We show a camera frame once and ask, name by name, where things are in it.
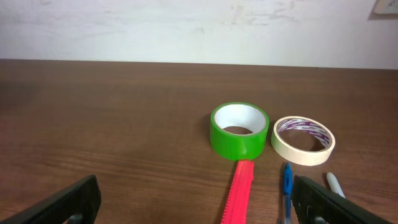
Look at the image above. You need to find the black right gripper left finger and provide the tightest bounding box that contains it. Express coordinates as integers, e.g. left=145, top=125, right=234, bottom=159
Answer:
left=1, top=175, right=101, bottom=224

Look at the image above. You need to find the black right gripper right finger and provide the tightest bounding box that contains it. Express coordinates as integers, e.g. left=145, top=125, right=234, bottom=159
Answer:
left=292, top=175, right=392, bottom=224

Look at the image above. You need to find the blue ballpoint pen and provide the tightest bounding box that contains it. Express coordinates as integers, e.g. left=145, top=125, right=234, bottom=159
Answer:
left=282, top=163, right=293, bottom=224

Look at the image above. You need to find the beige masking tape roll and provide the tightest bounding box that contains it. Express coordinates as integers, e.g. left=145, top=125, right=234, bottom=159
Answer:
left=271, top=116, right=336, bottom=166

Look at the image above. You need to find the red utility knife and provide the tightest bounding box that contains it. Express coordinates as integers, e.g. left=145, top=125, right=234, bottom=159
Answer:
left=220, top=160, right=254, bottom=224

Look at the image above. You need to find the green tape roll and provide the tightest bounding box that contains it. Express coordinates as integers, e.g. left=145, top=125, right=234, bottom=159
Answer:
left=210, top=102, right=269, bottom=161

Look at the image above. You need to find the black and white marker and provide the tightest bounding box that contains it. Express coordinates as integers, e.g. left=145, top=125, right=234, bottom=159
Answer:
left=326, top=172, right=345, bottom=198

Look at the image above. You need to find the wall socket plate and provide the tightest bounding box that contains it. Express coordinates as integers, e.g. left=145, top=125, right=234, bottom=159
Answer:
left=373, top=0, right=398, bottom=14

